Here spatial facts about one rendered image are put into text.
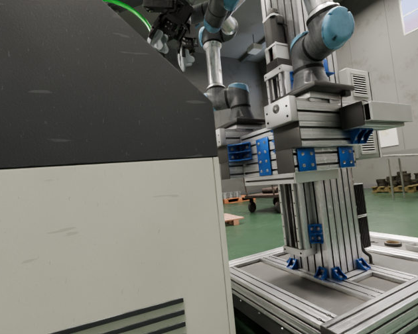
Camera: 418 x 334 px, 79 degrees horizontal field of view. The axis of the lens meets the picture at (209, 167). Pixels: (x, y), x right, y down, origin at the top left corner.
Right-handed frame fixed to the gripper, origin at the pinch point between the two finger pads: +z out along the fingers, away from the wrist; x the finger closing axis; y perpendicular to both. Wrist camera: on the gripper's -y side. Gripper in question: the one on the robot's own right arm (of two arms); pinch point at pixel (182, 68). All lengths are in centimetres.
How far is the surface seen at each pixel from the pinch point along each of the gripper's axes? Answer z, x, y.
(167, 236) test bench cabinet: 62, -35, -20
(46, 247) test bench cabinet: 60, -35, -46
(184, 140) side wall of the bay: 38, -35, -13
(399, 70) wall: -222, 352, 780
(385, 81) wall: -205, 392, 777
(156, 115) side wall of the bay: 31, -35, -20
